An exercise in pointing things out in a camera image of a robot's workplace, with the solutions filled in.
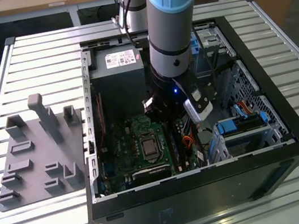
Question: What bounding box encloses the CPU socket with CPU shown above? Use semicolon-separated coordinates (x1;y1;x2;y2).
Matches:
137;131;163;163

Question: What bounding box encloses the metal drive cage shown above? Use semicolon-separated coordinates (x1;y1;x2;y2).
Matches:
184;22;243;95

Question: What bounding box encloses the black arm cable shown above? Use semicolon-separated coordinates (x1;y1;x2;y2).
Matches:
113;0;143;53

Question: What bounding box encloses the thick black cable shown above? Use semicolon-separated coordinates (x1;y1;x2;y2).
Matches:
190;23;238;92

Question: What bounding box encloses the black open PC case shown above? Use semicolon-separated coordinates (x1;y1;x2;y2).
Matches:
58;3;299;224

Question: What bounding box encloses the red orange data cable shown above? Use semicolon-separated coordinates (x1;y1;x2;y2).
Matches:
235;98;255;117

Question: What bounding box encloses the hard disk in blue carrier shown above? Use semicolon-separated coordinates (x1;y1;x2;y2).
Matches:
214;111;270;137

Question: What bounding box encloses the grey parts rack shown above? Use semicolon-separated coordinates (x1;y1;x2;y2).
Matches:
0;86;97;213

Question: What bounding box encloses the black graphics card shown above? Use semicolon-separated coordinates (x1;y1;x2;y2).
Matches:
129;162;173;187

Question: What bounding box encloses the orange wire bundle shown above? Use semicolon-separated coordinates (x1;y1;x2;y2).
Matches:
181;135;196;150

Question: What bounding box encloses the red wire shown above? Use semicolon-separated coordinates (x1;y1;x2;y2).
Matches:
91;96;109;153

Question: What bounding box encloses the grey power supply unit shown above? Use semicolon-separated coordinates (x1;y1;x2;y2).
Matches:
86;42;162;124

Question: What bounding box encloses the blue disk carrier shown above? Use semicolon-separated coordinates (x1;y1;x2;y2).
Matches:
189;36;201;56

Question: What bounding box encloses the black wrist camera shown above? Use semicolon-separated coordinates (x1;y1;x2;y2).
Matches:
140;95;163;117

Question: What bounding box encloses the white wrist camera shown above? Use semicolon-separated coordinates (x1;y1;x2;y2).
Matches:
181;86;216;125

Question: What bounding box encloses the green motherboard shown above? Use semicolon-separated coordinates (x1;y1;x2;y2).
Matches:
93;104;207;195

